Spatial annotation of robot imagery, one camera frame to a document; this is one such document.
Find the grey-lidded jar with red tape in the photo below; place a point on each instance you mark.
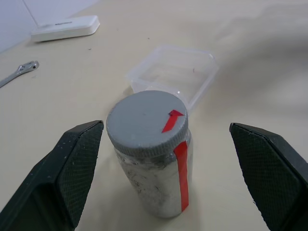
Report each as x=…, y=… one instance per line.
x=156, y=183

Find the white rectangular box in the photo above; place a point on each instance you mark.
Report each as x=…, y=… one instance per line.
x=67, y=27

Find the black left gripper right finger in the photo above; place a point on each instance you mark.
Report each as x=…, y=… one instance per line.
x=272, y=173

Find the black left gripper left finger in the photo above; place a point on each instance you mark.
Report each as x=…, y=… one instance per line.
x=48, y=178

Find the grey plastic jar lid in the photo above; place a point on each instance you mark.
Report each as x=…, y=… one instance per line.
x=144, y=120

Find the silver metal wrench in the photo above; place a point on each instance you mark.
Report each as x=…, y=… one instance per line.
x=18, y=71

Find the clear plastic square container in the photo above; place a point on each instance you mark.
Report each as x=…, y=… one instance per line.
x=178, y=69

